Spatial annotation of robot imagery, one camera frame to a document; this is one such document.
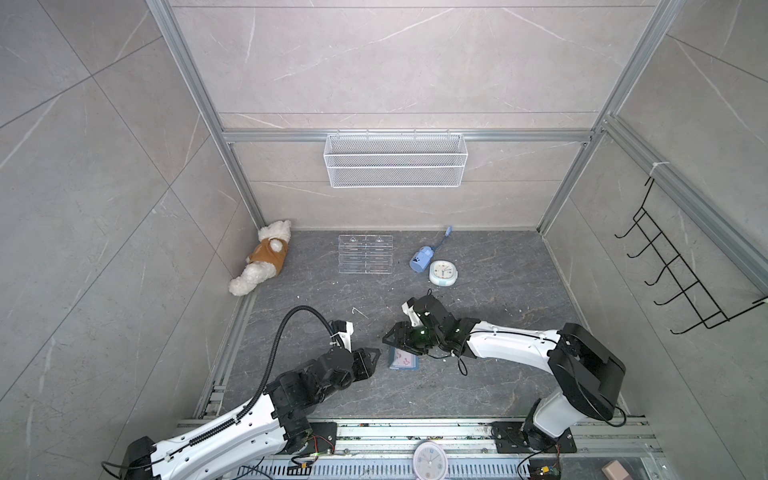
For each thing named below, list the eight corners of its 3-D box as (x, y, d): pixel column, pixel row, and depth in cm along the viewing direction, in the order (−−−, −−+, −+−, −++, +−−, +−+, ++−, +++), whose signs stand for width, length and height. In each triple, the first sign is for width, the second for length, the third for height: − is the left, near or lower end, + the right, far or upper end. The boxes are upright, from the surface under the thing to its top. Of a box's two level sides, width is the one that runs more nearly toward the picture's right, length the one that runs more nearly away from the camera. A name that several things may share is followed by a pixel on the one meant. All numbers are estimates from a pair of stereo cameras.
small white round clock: (429, 286, 105) (430, 282, 103) (427, 263, 111) (427, 259, 109) (458, 286, 105) (460, 282, 103) (454, 263, 111) (456, 259, 109)
